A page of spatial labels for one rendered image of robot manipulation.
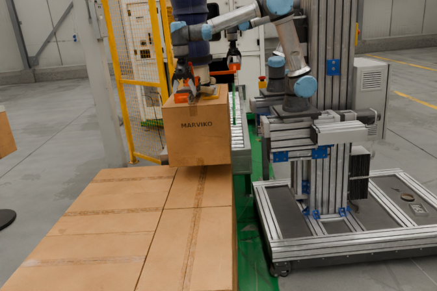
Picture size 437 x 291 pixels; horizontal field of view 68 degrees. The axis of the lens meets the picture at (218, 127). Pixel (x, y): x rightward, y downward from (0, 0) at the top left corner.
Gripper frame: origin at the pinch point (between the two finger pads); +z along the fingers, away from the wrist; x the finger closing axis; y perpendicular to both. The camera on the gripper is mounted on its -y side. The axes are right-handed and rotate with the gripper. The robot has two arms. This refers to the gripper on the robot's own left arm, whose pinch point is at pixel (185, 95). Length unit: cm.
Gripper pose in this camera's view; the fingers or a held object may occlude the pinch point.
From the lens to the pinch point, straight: 163.6
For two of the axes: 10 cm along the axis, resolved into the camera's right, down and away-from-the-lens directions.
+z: 0.7, 9.5, 3.1
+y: 0.3, -3.1, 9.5
